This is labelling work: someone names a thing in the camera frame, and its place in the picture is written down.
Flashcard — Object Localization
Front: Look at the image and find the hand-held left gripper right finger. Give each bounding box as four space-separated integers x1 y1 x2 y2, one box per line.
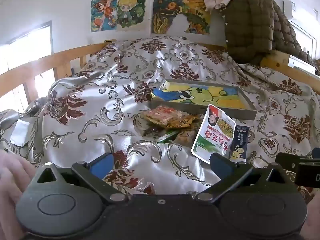
195 152 298 204

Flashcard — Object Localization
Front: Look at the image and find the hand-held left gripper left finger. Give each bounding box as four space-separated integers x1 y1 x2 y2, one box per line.
31 152 129 204

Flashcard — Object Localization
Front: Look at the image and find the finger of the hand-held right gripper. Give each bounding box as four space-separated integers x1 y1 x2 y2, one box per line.
275 152 313 172

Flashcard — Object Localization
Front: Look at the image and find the white snack packet red label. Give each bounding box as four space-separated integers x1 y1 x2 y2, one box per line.
191 104 237 165

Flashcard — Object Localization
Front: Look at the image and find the dark blue snack packet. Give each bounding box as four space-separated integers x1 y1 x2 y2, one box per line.
229 125 250 162

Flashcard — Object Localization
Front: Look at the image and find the orange snack packet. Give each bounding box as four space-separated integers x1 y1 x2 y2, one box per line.
165 114 201 131

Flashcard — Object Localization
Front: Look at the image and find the green snack packet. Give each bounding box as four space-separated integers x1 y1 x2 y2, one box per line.
157 129 181 144

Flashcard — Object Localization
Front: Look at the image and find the dark red snack packet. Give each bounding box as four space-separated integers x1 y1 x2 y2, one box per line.
142 125 166 138

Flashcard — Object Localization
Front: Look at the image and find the grey tray with cartoon lining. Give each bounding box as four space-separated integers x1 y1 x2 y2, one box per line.
150 79 258 121

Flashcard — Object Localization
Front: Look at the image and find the clear brittle snack packet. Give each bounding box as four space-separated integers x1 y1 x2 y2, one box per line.
144 106 186 127

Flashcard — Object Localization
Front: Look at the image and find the floral patterned blanket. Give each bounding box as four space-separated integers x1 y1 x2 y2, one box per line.
0 36 320 205

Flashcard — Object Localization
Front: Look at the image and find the white paper sheet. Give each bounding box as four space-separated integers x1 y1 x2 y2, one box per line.
11 119 33 147

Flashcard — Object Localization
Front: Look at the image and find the bright window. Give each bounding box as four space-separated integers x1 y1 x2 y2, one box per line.
0 21 54 113

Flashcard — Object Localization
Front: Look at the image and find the olive down jacket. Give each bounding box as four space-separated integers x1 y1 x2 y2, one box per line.
219 0 318 65

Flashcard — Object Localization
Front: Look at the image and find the white air conditioner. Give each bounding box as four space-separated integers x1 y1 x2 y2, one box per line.
283 0 320 43

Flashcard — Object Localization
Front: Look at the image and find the orange-haired girl blue poster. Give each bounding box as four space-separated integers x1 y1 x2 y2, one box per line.
90 0 118 33

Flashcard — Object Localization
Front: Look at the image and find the orange landscape painting poster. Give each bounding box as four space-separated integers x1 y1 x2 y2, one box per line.
183 0 211 35

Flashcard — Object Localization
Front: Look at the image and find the blond child cartoon poster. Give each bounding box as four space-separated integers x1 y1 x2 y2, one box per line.
116 0 147 31

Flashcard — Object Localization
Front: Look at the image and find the dark swirl painting poster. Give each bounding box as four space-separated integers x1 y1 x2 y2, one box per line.
151 0 185 35

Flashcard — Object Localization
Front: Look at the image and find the wooden bed frame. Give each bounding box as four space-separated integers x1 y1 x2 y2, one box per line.
0 39 320 105

